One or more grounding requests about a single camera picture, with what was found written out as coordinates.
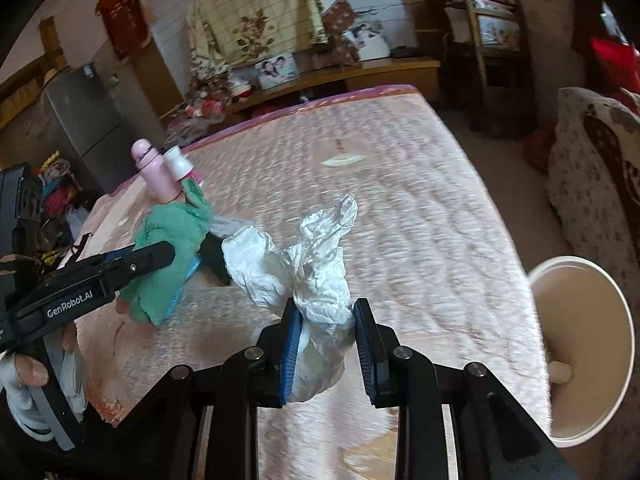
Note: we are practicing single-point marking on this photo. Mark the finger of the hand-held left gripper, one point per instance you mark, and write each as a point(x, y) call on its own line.
point(135, 265)
point(215, 260)

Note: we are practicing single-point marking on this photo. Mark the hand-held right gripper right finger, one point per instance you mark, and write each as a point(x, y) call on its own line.
point(367, 355)

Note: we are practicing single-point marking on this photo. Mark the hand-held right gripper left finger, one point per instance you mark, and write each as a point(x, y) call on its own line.
point(290, 355)

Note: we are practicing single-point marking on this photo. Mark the green cloth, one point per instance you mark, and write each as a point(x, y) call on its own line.
point(165, 240)

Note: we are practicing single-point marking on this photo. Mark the white paper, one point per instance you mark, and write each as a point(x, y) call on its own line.
point(320, 280)

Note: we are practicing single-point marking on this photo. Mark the white plastic bucket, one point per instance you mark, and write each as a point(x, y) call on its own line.
point(575, 320)

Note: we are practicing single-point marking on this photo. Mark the person's left hand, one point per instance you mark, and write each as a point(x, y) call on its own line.
point(30, 375)

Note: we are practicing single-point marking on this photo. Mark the pile of clothes and bags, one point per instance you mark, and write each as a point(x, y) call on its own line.
point(60, 195)

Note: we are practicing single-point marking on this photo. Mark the pink bottle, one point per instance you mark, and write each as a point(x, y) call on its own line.
point(157, 175)

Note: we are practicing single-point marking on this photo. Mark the white jar with pink label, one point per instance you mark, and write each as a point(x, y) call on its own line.
point(179, 162)

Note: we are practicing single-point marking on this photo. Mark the grey refrigerator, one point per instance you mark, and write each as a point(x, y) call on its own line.
point(80, 120)

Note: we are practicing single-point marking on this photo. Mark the pink quilted bed cover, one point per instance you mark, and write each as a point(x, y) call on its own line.
point(400, 210)

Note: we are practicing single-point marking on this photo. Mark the pile of plastic bags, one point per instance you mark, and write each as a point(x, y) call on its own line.
point(205, 105)

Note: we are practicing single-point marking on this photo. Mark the white oval label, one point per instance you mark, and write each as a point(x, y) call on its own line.
point(342, 160)

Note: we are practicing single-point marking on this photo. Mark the small white scrap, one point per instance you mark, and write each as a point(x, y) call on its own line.
point(560, 372)

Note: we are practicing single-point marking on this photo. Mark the framed photo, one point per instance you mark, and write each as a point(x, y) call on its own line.
point(277, 70)

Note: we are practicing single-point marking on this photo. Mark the yellow floral cloth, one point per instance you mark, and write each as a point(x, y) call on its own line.
point(250, 10)

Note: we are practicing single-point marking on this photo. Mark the white plastic bag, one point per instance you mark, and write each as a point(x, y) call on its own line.
point(372, 42)

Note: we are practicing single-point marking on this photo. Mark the red cloth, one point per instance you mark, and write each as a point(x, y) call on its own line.
point(540, 147)

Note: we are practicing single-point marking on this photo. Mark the brown floral cloth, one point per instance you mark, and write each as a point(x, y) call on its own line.
point(340, 20)

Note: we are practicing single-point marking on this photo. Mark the black set-top box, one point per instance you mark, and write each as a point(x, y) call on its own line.
point(404, 52)

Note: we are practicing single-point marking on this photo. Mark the sofa with floral cover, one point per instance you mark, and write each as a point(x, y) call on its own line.
point(600, 160)

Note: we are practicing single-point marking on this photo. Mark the wooden shelf rack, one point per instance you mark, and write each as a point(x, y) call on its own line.
point(480, 60)

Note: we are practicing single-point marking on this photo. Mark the red bag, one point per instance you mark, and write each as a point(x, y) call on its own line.
point(615, 60)

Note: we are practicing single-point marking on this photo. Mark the red wall hanging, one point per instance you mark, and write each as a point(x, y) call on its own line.
point(122, 15)

